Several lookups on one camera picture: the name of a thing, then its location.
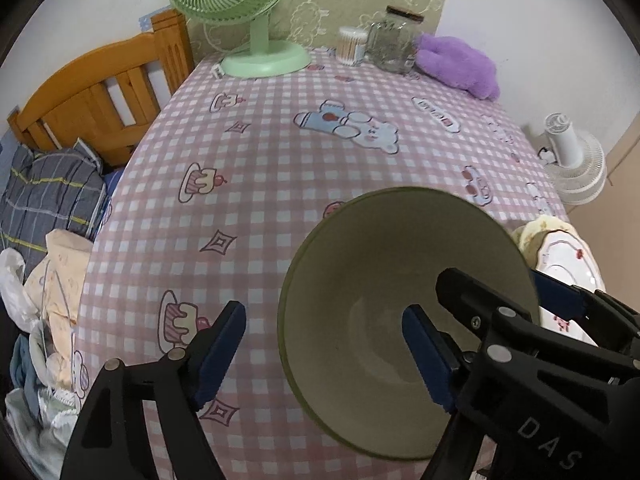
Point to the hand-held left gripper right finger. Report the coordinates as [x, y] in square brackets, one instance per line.
[427, 355]

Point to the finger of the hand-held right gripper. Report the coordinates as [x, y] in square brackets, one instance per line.
[555, 292]
[465, 292]

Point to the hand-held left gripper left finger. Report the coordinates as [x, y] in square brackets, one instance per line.
[220, 355]

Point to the white plate with red pattern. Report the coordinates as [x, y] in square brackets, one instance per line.
[565, 260]

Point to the large yellow floral plate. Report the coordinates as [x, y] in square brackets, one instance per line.
[527, 240]

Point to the large floral ceramic bowl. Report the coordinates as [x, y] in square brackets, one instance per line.
[375, 285]

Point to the white standing fan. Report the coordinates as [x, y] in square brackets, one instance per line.
[575, 160]

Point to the beige door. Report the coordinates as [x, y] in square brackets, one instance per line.
[625, 170]

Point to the peach cloth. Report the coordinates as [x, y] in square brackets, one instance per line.
[55, 285]

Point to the blue clothes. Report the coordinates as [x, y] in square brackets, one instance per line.
[25, 365]

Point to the blue bed sheet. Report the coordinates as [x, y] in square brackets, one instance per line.
[107, 195]

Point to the pink checkered tablecloth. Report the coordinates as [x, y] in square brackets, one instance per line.
[250, 160]

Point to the white cloth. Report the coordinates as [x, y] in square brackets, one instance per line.
[35, 430]

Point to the purple plush toy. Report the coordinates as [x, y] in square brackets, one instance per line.
[460, 62]

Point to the grey plaid pillow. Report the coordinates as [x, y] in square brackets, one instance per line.
[45, 195]

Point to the glass jar with dark lid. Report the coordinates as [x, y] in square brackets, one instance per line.
[395, 42]

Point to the cotton swab container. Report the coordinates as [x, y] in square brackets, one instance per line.
[351, 45]

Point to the wooden bed headboard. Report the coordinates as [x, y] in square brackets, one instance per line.
[100, 90]

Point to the green patterned board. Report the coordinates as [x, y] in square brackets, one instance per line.
[330, 5]

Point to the blue patterned wall sticker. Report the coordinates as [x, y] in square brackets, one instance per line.
[145, 17]

